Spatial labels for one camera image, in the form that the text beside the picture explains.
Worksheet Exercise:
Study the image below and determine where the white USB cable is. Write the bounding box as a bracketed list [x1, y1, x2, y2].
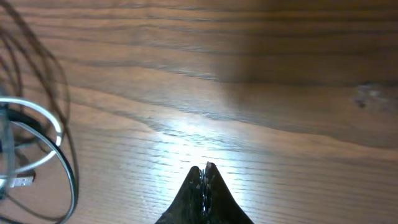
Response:
[0, 95, 65, 189]

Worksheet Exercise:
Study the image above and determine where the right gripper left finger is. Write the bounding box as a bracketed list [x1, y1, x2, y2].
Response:
[155, 166, 203, 224]

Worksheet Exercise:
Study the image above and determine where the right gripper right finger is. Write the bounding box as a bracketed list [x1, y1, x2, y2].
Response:
[203, 162, 253, 224]

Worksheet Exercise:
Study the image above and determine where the thin black USB cable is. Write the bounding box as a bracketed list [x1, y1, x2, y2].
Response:
[0, 0, 80, 200]

